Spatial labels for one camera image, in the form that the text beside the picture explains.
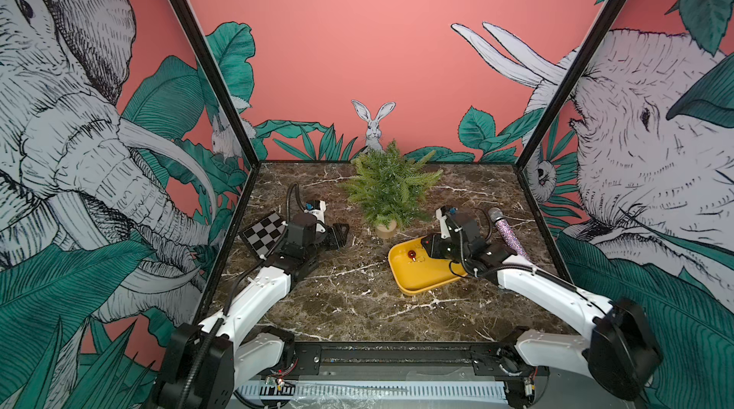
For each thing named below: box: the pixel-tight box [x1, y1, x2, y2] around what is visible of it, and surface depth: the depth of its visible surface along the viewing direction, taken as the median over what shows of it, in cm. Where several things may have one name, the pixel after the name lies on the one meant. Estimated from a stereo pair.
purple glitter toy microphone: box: [488, 207, 531, 262], surface depth 100 cm
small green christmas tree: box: [338, 139, 444, 239], surface depth 76 cm
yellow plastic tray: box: [388, 236, 469, 295], surface depth 92 cm
